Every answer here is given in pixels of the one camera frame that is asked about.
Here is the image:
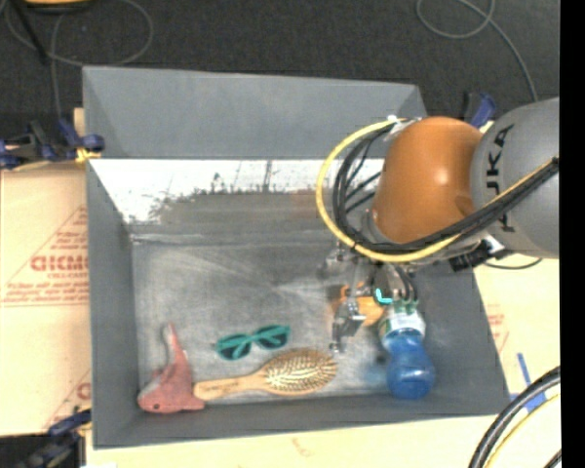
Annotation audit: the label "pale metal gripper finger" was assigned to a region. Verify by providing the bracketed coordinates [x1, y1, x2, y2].
[343, 300, 368, 339]
[328, 309, 353, 355]

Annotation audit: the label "blue plastic bottle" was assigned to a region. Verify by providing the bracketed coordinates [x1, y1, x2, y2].
[378, 304, 437, 402]

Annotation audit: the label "wooden hairbrush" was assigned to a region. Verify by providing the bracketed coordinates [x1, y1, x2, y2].
[192, 347, 340, 403]

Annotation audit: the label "green sunglasses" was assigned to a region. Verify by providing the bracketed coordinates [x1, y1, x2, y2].
[214, 324, 293, 362]

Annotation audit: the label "grey metal bin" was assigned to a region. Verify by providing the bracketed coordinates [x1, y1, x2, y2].
[81, 65, 512, 449]

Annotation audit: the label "pink toy animal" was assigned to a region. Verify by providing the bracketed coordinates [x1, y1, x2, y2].
[136, 322, 208, 415]

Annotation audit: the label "brown cardboard board red print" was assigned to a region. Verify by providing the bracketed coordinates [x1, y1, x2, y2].
[0, 162, 95, 439]

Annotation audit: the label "black cylinder on white bracket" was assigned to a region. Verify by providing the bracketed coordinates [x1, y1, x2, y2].
[448, 239, 506, 273]

